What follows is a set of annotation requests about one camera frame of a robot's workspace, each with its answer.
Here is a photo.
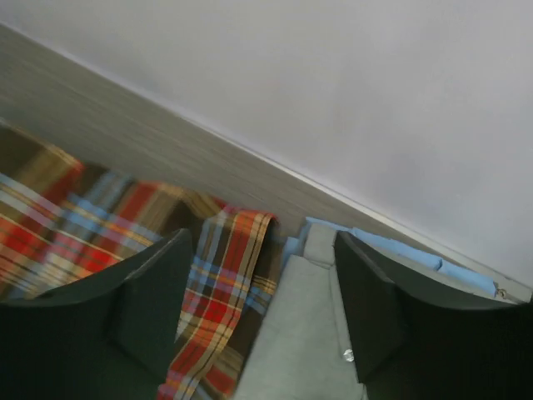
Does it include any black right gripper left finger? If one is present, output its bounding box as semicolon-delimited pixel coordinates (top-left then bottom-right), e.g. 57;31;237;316
1;229;192;399

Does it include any folded grey button shirt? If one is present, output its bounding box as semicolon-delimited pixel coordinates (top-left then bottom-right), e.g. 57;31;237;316
234;222;533;400

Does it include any red brown plaid shirt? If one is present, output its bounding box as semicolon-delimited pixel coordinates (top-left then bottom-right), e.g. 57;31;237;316
1;127;282;399

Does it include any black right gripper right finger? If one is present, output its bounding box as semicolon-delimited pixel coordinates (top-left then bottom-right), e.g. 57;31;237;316
335;232;532;399

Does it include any folded light blue shirt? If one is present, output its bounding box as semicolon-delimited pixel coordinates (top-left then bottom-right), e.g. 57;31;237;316
282;217;498;298

